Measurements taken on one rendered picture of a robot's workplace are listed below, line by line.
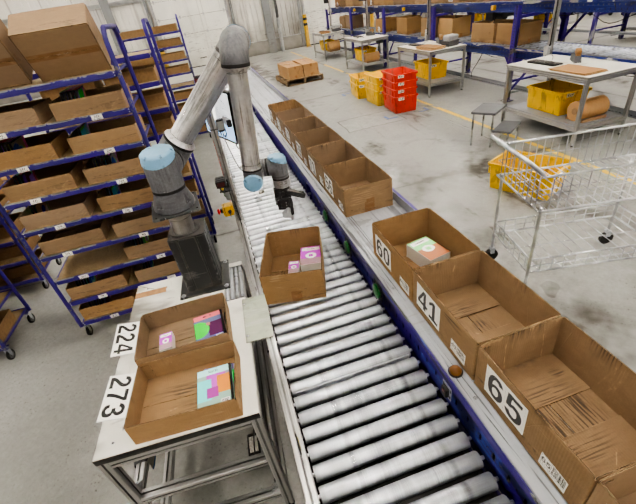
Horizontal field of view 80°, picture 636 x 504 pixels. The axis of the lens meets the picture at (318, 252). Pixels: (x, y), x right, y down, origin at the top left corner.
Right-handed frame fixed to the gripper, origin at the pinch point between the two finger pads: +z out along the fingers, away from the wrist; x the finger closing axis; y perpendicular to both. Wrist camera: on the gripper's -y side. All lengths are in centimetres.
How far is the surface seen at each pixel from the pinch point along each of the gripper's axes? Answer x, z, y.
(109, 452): 91, 20, 94
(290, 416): 102, 21, 31
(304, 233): 9.6, 5.8, -2.9
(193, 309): 34, 15, 61
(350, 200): 4.8, -3.7, -32.6
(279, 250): 5.5, 14.5, 12.0
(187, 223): 10, -18, 53
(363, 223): 15.7, 6.2, -34.9
